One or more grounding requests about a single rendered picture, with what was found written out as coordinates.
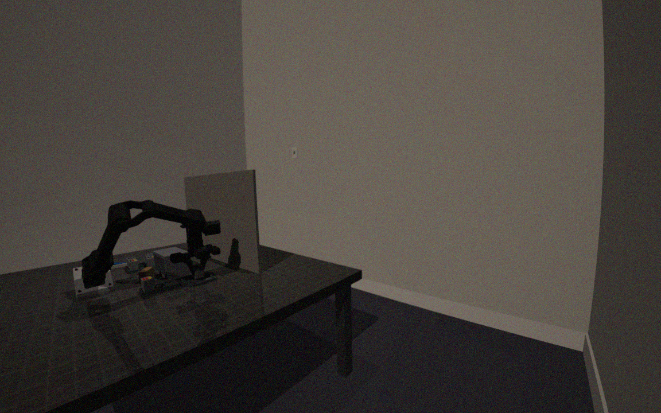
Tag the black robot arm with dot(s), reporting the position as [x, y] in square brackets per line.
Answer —
[99, 262]

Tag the beige flat panel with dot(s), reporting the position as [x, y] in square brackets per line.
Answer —
[231, 199]

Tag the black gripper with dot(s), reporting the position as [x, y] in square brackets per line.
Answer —
[179, 257]

